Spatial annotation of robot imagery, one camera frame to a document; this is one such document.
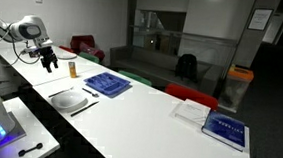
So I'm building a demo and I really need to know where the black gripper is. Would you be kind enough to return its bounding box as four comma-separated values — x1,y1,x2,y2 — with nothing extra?
37,46,60,74

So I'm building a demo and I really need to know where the grey robot mounting plate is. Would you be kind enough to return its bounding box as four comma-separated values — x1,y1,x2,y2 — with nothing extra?
0,110,29,155

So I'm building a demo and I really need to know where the orange drink can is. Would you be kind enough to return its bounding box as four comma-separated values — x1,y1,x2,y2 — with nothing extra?
66,61,79,79

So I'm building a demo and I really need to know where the green chair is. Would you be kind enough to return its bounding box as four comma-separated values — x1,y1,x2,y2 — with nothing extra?
116,69,154,88
77,51,101,65

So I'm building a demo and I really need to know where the black table knife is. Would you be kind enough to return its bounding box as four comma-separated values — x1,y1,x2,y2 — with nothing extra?
70,99,100,120

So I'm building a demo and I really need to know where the blue plastic cutlery tray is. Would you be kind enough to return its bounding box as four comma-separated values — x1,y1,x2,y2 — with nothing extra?
82,70,132,98

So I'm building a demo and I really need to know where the white side table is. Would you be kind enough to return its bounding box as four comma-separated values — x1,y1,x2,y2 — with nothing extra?
0,95,64,158

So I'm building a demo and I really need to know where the black dumbbell shaped tool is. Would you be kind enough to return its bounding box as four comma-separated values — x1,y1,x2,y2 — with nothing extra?
18,141,44,158

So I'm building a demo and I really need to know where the black backpack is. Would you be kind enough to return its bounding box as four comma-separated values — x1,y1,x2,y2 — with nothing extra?
173,52,200,83

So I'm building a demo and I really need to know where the red chair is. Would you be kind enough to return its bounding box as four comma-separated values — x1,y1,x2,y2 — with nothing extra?
163,82,221,111

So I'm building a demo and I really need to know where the white book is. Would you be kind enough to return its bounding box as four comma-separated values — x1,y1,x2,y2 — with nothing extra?
168,97,212,129

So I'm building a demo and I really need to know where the glass balustrade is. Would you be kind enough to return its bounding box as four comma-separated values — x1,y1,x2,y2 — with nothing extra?
127,24,240,65

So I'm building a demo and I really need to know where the blue book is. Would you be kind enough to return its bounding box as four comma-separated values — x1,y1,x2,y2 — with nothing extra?
200,109,249,152

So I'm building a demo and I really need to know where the orange lidded waste bin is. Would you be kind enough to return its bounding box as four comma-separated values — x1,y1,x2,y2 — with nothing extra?
217,65,256,115

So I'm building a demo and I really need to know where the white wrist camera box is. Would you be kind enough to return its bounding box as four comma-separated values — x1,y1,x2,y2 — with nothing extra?
32,38,54,51

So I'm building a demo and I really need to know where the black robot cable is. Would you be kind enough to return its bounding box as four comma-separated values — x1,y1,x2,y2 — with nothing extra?
0,11,44,66

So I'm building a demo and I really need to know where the framed wall notice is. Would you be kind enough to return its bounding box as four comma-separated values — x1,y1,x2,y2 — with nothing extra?
247,6,275,32

